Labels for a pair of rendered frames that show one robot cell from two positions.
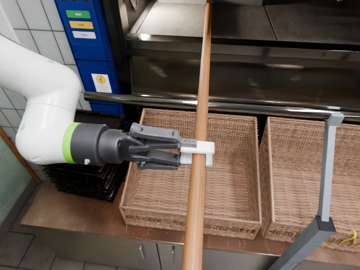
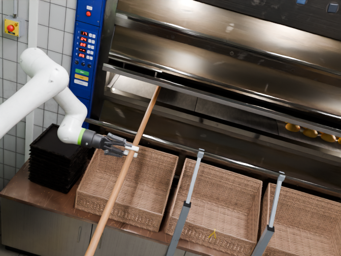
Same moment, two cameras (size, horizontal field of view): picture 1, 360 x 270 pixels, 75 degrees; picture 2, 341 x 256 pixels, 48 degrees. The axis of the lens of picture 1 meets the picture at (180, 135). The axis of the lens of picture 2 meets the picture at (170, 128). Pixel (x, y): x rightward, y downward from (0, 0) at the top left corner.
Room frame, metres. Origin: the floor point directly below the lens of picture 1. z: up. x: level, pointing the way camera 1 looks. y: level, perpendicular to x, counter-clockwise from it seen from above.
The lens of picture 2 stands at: (-1.30, -0.04, 2.40)
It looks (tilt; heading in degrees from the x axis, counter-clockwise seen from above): 32 degrees down; 354
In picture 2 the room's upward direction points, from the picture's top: 15 degrees clockwise
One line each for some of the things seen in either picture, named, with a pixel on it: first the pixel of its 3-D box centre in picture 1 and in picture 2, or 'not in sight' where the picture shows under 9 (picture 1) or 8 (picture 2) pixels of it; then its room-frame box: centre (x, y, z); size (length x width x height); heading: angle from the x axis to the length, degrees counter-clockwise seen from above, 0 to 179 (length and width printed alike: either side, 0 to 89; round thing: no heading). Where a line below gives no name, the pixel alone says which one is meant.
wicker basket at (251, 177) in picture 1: (193, 167); (129, 181); (0.64, -0.06, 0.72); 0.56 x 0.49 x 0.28; 83
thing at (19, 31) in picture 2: not in sight; (14, 26); (0.98, 0.82, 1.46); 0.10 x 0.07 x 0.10; 83
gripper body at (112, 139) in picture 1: (126, 147); (102, 142); (0.35, 0.12, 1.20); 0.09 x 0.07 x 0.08; 84
